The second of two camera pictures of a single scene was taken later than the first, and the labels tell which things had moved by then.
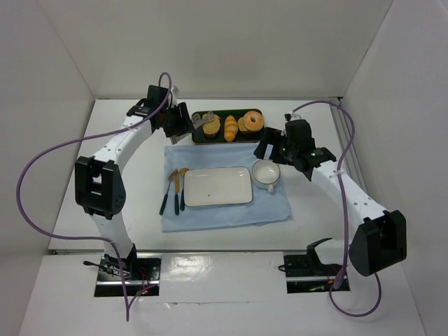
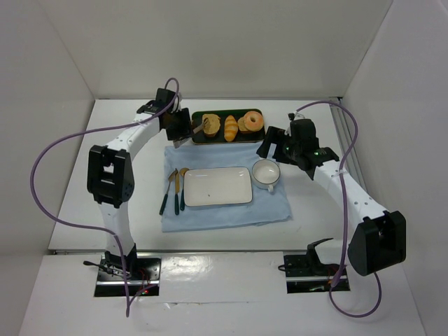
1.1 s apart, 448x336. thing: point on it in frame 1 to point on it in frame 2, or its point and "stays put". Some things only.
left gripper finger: (173, 127) stays put
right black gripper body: (274, 144) stays put
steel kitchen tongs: (197, 121) to (178, 143)
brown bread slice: (210, 129) stays put
